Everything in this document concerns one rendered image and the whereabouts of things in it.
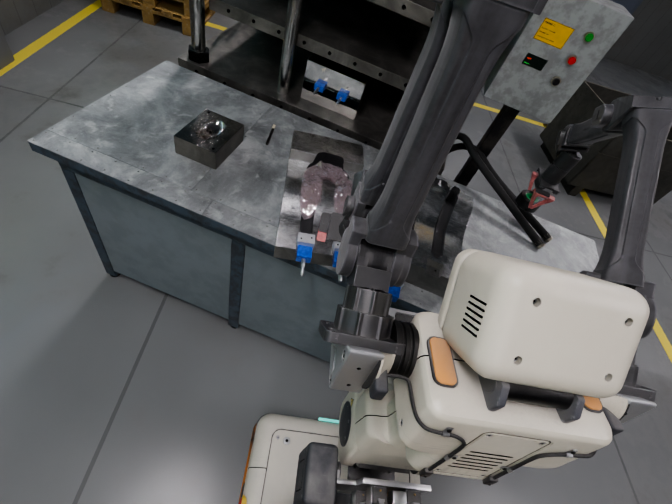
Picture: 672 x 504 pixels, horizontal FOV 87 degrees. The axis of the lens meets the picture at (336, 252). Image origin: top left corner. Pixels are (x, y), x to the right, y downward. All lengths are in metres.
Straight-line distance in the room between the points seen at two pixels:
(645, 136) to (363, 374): 0.62
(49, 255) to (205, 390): 1.02
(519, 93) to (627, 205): 1.02
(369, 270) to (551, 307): 0.23
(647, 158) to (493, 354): 0.48
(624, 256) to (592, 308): 0.28
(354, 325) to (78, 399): 1.44
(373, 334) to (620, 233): 0.47
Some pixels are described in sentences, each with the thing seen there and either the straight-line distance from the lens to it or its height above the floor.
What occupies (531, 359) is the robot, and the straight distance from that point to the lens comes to 0.49.
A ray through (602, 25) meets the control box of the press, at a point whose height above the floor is 1.42.
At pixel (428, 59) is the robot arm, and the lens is 0.50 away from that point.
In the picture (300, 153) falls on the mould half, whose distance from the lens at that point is 1.27.
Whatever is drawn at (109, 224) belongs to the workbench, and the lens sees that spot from 1.65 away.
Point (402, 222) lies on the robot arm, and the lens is 0.49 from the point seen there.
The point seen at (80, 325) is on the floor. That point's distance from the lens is 1.95.
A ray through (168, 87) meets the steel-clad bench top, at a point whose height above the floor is 0.80.
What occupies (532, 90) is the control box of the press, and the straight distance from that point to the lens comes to 1.74.
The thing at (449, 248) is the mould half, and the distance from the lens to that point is 1.20.
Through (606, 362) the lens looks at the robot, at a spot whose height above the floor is 1.33.
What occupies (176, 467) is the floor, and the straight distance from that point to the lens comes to 1.68.
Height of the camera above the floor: 1.66
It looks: 50 degrees down
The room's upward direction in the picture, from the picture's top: 23 degrees clockwise
